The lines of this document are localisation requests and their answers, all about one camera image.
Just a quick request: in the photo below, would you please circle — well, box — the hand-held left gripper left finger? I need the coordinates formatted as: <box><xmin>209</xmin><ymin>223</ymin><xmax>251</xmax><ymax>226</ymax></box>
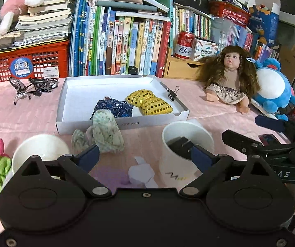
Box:
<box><xmin>19</xmin><ymin>144</ymin><xmax>112</xmax><ymax>198</ymax></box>

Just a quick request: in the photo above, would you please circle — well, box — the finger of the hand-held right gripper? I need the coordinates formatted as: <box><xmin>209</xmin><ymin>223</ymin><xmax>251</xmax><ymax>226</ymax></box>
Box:
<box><xmin>222</xmin><ymin>129</ymin><xmax>295</xmax><ymax>160</ymax></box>
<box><xmin>255</xmin><ymin>115</ymin><xmax>295</xmax><ymax>144</ymax></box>

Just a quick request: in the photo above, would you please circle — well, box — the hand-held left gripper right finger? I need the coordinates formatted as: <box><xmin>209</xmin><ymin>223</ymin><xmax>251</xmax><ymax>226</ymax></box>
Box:
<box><xmin>179</xmin><ymin>146</ymin><xmax>272</xmax><ymax>198</ymax></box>

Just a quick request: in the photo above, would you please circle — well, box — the green striped doll garment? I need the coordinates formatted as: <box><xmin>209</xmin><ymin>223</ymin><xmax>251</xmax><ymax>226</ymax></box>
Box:
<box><xmin>87</xmin><ymin>109</ymin><xmax>125</xmax><ymax>153</ymax></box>

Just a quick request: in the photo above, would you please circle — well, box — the white doll garment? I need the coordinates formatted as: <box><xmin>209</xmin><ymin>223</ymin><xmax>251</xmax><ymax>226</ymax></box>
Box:
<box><xmin>128</xmin><ymin>156</ymin><xmax>159</xmax><ymax>189</ymax></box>

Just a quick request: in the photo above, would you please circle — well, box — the blue patterned cloth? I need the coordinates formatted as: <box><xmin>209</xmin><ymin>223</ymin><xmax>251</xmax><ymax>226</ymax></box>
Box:
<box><xmin>90</xmin><ymin>96</ymin><xmax>134</xmax><ymax>120</ymax></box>

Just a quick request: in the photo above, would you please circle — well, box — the white cardboard box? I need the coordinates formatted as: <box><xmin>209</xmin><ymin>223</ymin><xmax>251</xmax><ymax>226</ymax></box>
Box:
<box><xmin>56</xmin><ymin>75</ymin><xmax>190</xmax><ymax>135</ymax></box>

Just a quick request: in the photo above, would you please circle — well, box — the gold sequin doll garment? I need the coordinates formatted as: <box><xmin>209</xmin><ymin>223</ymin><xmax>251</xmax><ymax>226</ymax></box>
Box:
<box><xmin>140</xmin><ymin>97</ymin><xmax>174</xmax><ymax>115</ymax></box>

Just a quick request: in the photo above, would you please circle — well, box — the yellow sequin pouch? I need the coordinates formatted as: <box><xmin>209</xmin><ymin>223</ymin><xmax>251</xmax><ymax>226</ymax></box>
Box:
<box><xmin>126</xmin><ymin>90</ymin><xmax>156</xmax><ymax>106</ymax></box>

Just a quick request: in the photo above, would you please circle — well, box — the red phone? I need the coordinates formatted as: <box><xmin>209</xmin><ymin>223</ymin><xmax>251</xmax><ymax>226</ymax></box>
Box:
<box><xmin>258</xmin><ymin>134</ymin><xmax>282</xmax><ymax>146</ymax></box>

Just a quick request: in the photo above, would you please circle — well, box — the black power adapter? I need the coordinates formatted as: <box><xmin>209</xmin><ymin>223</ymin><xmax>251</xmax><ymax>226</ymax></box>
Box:
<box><xmin>167</xmin><ymin>136</ymin><xmax>202</xmax><ymax>160</ymax></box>

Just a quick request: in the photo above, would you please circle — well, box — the white mug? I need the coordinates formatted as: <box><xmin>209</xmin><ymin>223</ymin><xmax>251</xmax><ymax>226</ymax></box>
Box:
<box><xmin>161</xmin><ymin>122</ymin><xmax>214</xmax><ymax>186</ymax></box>

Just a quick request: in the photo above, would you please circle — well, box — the blue plush toy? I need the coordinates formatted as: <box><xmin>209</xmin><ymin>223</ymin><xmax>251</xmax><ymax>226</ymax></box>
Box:
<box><xmin>250</xmin><ymin>57</ymin><xmax>295</xmax><ymax>121</ymax></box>

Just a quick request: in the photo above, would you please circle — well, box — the white bowl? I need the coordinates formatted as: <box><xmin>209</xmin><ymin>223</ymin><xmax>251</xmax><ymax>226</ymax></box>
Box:
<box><xmin>12</xmin><ymin>134</ymin><xmax>71</xmax><ymax>181</ymax></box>

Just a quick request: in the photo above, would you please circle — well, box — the brown-haired doll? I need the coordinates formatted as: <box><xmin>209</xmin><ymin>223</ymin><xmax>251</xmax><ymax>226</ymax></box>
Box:
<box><xmin>197</xmin><ymin>45</ymin><xmax>260</xmax><ymax>114</ymax></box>

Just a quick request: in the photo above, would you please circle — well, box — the brown cardboard sheet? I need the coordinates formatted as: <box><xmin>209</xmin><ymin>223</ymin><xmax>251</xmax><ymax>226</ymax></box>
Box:
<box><xmin>279</xmin><ymin>44</ymin><xmax>295</xmax><ymax>83</ymax></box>

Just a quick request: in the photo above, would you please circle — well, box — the black binder clip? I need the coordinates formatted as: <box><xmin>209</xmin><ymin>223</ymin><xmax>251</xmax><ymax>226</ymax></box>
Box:
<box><xmin>166</xmin><ymin>86</ymin><xmax>180</xmax><ymax>101</ymax></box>

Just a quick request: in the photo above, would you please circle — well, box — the black model bicycle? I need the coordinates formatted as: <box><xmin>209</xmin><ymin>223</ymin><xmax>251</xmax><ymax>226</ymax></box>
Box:
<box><xmin>9</xmin><ymin>77</ymin><xmax>59</xmax><ymax>105</ymax></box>

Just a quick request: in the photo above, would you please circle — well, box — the row of thin colourful books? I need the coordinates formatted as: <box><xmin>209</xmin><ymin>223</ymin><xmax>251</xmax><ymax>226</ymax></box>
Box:
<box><xmin>174</xmin><ymin>4</ymin><xmax>279</xmax><ymax>62</ymax></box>

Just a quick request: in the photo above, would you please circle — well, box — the wooden drawer box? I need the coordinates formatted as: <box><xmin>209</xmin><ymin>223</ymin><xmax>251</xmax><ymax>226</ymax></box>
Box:
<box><xmin>163</xmin><ymin>48</ymin><xmax>207</xmax><ymax>81</ymax></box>

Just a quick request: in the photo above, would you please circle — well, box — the small white printed box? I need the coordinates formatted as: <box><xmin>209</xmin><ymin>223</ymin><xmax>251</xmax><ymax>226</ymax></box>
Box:
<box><xmin>190</xmin><ymin>37</ymin><xmax>219</xmax><ymax>62</ymax></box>

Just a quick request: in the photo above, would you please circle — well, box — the blue printed carton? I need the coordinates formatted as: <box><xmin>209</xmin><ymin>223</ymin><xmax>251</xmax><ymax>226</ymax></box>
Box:
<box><xmin>248</xmin><ymin>0</ymin><xmax>280</xmax><ymax>47</ymax></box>

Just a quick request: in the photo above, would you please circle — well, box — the red beverage can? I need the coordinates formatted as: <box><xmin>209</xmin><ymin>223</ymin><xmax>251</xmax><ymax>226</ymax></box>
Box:
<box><xmin>174</xmin><ymin>30</ymin><xmax>195</xmax><ymax>59</ymax></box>

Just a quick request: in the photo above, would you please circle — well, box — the row of upright books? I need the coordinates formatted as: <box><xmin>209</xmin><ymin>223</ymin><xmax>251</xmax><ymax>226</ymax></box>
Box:
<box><xmin>69</xmin><ymin>0</ymin><xmax>174</xmax><ymax>78</ymax></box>

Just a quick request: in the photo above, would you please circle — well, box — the red plastic basket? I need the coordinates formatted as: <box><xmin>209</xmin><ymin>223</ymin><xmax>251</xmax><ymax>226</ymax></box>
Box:
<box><xmin>209</xmin><ymin>0</ymin><xmax>252</xmax><ymax>28</ymax></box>

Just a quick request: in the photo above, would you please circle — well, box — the red plastic crate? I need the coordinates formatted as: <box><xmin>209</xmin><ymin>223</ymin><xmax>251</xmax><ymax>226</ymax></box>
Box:
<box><xmin>0</xmin><ymin>40</ymin><xmax>71</xmax><ymax>84</ymax></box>

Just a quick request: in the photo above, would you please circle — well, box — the stack of flat books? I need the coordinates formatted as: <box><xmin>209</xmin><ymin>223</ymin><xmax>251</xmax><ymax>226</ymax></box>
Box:
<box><xmin>0</xmin><ymin>0</ymin><xmax>76</xmax><ymax>54</ymax></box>

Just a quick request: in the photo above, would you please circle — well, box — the pink plush toy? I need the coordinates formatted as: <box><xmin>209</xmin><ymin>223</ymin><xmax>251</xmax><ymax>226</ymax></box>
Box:
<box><xmin>0</xmin><ymin>0</ymin><xmax>45</xmax><ymax>35</ymax></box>

